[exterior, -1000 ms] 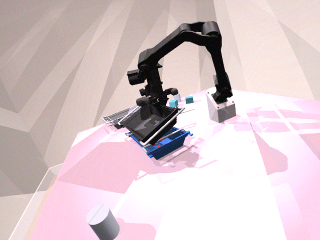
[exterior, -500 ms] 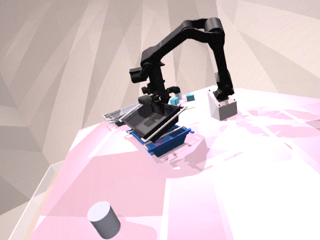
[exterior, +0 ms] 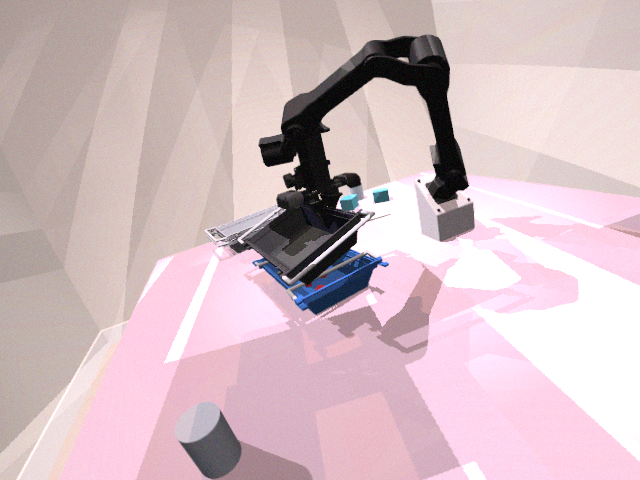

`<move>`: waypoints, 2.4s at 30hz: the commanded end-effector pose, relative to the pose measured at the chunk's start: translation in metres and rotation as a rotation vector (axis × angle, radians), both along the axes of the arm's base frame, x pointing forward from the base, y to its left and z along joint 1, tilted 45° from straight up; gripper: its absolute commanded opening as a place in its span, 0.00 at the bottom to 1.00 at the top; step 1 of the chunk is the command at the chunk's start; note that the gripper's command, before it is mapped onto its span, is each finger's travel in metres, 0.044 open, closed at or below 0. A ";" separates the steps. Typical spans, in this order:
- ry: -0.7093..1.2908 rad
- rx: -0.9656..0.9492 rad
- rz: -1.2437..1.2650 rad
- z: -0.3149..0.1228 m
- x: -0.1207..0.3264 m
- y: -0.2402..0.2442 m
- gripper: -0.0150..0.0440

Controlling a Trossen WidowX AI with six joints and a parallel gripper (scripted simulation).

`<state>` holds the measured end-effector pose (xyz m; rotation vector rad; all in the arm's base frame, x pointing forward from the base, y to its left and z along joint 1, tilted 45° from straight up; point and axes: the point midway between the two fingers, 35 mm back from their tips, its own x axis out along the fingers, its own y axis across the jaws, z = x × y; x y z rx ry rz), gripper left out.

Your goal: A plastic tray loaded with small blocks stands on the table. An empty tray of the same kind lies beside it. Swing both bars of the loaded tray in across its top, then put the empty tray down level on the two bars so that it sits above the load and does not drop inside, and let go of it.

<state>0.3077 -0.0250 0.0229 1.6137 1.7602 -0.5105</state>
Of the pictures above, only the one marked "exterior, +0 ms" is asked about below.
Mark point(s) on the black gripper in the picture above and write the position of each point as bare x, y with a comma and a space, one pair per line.
317, 177

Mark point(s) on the grey cylinder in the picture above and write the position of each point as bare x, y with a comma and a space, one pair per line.
208, 439
359, 191

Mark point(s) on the teal cube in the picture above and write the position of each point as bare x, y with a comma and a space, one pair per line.
349, 202
380, 195

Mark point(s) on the blue plastic tray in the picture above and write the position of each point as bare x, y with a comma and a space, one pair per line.
354, 277

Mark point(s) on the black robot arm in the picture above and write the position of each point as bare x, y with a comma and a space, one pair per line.
428, 70

